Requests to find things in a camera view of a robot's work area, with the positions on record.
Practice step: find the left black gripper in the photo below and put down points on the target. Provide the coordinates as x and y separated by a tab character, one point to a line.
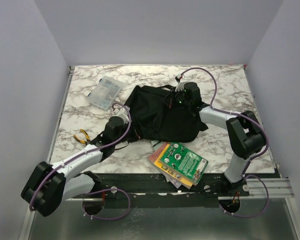
125	125

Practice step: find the aluminium extrusion rail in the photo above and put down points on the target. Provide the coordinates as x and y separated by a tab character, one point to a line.
273	187

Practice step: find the green cover book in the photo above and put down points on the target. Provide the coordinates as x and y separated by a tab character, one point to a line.
185	162

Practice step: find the yellow cover book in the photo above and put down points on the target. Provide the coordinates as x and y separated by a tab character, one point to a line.
155	158

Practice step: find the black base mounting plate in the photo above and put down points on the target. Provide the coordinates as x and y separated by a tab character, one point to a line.
151	190

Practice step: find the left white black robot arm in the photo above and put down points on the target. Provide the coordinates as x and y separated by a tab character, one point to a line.
50	184

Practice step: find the thin booklet under books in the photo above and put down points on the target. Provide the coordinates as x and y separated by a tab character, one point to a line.
175	182

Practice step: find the yellow handled pliers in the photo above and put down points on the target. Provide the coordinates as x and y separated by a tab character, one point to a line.
83	137

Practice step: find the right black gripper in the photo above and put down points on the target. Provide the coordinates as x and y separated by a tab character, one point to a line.
182	92

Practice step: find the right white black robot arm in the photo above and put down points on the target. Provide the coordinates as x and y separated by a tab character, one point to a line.
246	136

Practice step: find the black student backpack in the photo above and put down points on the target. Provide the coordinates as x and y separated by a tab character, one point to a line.
154	116

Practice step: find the clear plastic storage box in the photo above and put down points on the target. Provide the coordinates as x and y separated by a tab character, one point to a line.
105	92

